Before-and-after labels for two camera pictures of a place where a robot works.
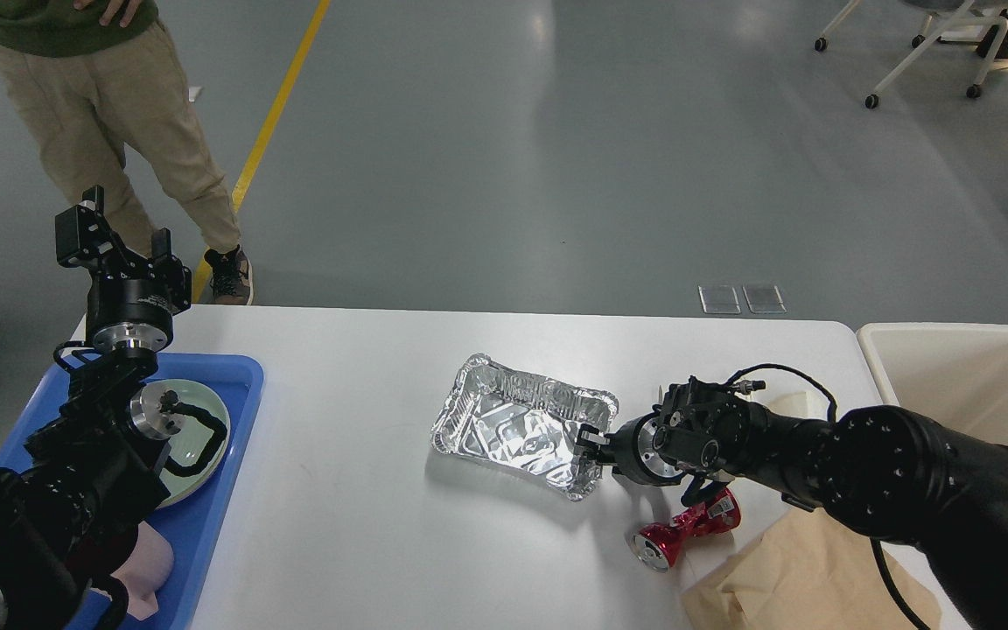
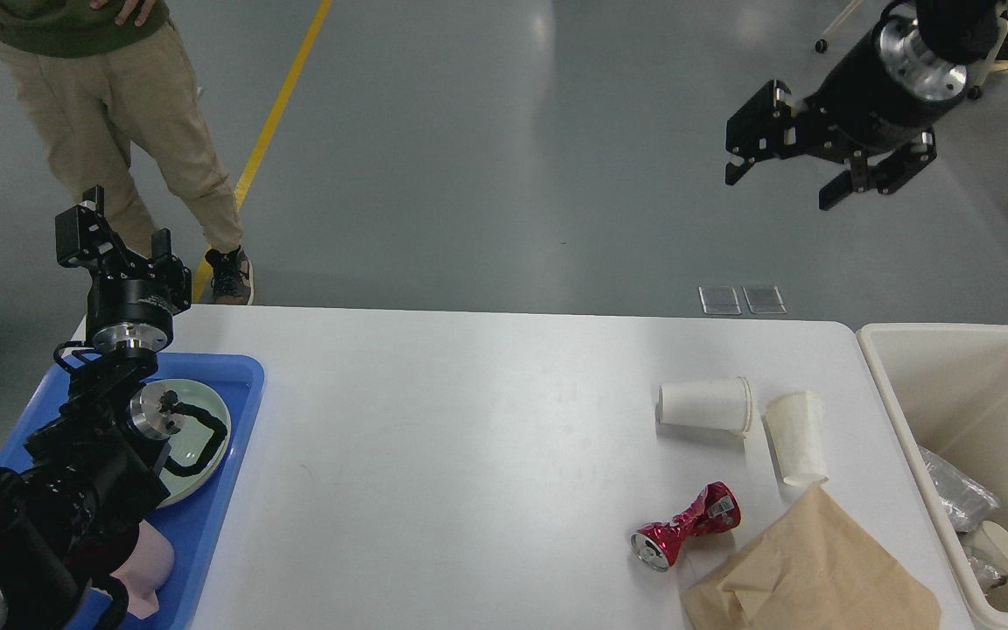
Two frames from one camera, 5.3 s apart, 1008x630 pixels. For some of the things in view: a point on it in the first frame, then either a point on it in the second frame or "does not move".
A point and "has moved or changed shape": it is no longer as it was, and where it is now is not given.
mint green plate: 195,438 does not move
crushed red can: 658,544 does not move
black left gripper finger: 83,235 does not move
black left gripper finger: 172,278 does not move
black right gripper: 634,455 → 889,95
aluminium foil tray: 521,422 has moved or changed shape
